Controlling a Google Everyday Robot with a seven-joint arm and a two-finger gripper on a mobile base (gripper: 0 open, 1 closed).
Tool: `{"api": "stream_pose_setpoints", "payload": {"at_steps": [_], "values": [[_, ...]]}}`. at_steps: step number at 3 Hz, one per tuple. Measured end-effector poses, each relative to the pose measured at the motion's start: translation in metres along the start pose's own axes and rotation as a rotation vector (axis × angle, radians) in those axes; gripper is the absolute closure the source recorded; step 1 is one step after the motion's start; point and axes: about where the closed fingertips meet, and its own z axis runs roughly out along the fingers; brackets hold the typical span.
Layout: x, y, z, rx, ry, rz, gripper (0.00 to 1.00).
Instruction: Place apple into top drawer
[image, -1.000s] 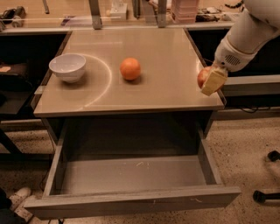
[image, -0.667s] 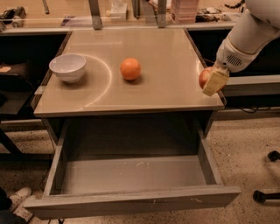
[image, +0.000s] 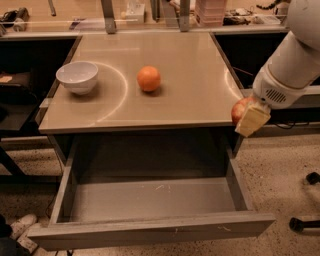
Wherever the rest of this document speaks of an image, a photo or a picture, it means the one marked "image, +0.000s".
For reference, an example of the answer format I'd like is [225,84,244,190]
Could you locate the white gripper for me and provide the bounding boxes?
[235,64,306,137]

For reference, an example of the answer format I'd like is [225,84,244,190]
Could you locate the red apple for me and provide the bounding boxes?
[231,97,256,125]

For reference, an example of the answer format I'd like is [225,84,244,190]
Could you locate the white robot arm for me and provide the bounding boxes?
[231,0,320,137]

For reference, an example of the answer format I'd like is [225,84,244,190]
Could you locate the grey cabinet with beige top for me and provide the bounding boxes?
[35,31,248,168]

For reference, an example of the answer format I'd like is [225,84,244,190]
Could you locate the open grey top drawer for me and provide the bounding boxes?
[29,130,275,251]

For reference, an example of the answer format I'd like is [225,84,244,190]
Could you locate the pink stacked trays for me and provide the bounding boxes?
[194,0,227,27]

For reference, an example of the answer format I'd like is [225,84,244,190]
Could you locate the orange fruit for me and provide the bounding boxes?
[137,66,161,92]

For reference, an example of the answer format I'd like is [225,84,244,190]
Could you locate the black chair base wheel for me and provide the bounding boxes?
[289,172,320,233]

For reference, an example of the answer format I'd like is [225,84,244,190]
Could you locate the white box on back bench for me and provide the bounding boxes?
[121,0,145,24]

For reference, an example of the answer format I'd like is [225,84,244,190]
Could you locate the white bowl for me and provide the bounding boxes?
[56,61,98,95]

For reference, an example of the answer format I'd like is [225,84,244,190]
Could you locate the black device on back bench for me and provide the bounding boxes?
[0,7,29,32]

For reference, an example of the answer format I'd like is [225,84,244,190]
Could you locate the white shoe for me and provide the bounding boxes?
[10,214,38,255]

